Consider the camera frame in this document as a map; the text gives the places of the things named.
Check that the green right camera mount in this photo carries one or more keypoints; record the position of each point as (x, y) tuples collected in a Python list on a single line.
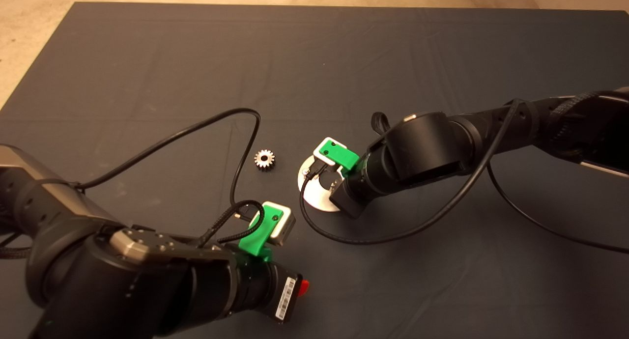
[(341, 157)]

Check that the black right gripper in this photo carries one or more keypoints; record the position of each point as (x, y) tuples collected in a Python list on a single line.
[(351, 199)]

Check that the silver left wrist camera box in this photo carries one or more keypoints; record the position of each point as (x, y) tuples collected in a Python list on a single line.
[(285, 228)]

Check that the small steel planetary gear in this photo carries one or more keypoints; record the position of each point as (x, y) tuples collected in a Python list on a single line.
[(259, 163)]

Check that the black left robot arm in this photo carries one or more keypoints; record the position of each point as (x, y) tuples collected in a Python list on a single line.
[(98, 290)]

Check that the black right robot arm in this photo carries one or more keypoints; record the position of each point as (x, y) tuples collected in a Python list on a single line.
[(427, 147)]

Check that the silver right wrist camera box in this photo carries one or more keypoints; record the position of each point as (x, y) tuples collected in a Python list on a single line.
[(324, 145)]

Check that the round metal carrier plate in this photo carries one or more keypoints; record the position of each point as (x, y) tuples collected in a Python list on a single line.
[(314, 201)]

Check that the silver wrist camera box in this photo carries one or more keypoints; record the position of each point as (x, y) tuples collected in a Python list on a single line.
[(285, 228), (324, 145)]

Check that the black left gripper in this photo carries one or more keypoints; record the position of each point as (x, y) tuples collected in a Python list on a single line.
[(265, 290)]

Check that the green left camera mount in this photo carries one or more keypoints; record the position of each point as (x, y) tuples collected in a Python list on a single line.
[(258, 238)]

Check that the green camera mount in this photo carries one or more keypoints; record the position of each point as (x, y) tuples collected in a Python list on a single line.
[(341, 157), (258, 238)]

